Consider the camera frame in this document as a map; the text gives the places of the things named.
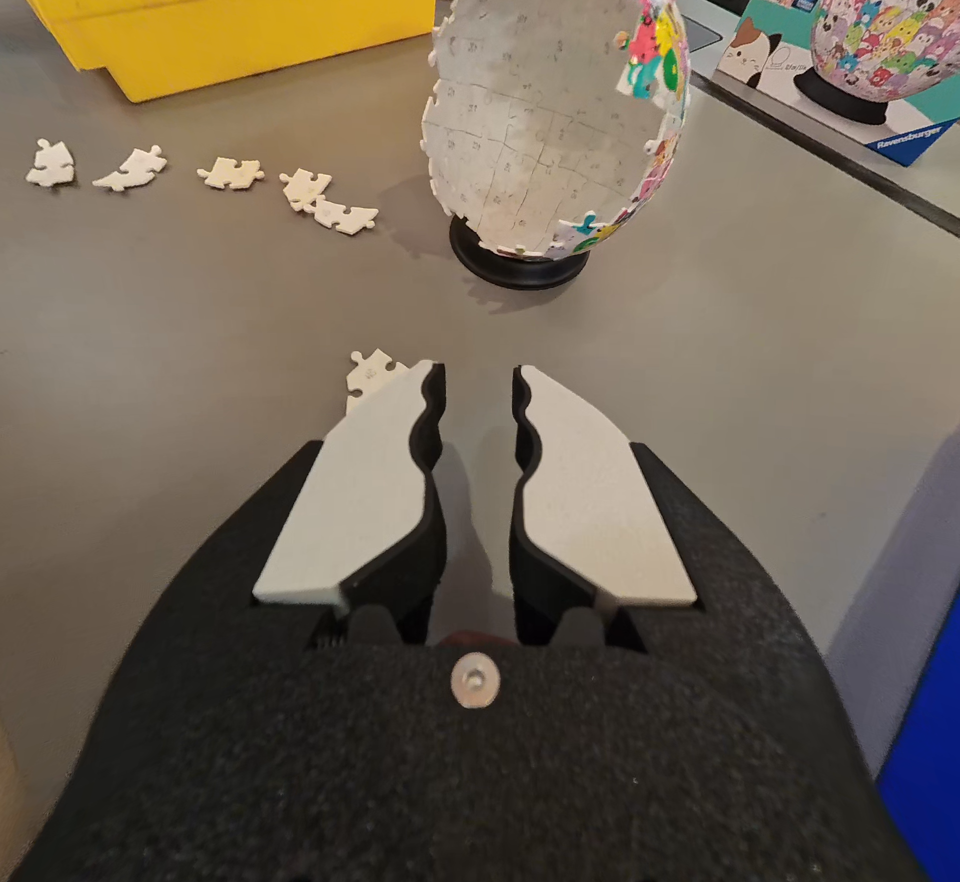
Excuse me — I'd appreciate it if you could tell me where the round black ball stand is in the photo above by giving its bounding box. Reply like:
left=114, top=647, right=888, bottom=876
left=448, top=213, right=591, bottom=291

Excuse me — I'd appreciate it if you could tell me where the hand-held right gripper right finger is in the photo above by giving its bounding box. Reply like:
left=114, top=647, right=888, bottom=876
left=510, top=365, right=699, bottom=647

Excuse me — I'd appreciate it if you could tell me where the blue plastic bin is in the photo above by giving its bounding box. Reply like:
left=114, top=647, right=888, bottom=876
left=873, top=593, right=960, bottom=882

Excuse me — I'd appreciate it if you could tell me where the colourful puzzle ball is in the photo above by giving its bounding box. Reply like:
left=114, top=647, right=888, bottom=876
left=420, top=0, right=690, bottom=257

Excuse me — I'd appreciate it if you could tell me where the grey rounded pad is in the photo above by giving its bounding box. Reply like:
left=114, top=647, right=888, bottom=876
left=678, top=0, right=725, bottom=66

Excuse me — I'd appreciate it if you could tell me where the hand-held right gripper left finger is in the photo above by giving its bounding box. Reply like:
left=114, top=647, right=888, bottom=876
left=252, top=359, right=449, bottom=647

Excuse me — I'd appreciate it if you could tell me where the puzzle box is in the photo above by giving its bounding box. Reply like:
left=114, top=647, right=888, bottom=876
left=716, top=0, right=960, bottom=167

